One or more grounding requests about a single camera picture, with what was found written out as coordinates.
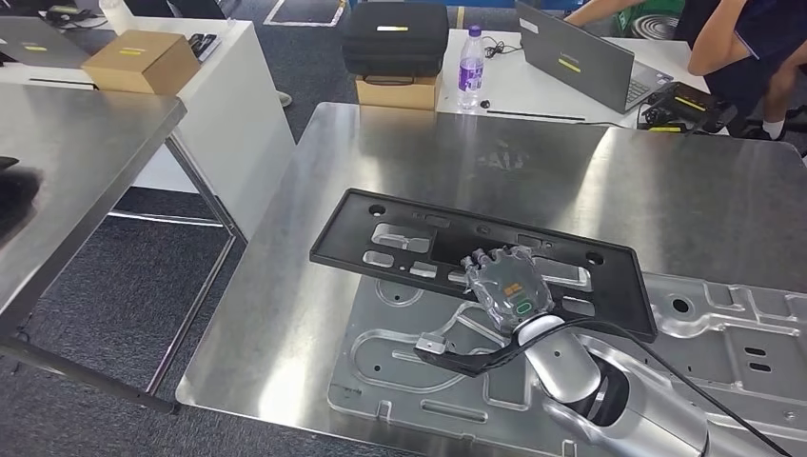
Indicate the grey laptop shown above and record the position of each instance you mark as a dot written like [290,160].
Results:
[38,44]
[574,63]

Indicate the stainless steel workbench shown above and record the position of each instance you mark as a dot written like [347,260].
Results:
[441,164]

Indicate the person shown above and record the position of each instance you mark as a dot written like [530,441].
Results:
[725,38]

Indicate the black plastic plate part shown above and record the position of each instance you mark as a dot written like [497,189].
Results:
[353,246]

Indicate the large cardboard box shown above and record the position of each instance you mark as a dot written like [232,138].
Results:
[139,63]

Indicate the clear purple-label water bottle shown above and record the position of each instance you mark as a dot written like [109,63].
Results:
[471,69]

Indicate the black carrying case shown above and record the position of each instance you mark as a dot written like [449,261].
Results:
[394,38]

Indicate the black keypad device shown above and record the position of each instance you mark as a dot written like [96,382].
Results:
[205,47]

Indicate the small cardboard box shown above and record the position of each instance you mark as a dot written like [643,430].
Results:
[397,94]

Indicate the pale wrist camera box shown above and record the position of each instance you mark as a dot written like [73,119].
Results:
[434,344]

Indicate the black bag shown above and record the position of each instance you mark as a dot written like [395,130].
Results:
[16,202]

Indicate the white desk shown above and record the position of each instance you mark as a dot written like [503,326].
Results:
[504,82]
[252,126]

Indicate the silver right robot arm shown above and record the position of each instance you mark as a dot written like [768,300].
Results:
[643,416]

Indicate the stainless steel table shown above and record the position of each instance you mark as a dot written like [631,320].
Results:
[94,145]

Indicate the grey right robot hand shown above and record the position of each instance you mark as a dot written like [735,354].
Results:
[511,290]

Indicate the stamped silver metal panel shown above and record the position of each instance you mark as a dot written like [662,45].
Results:
[725,340]

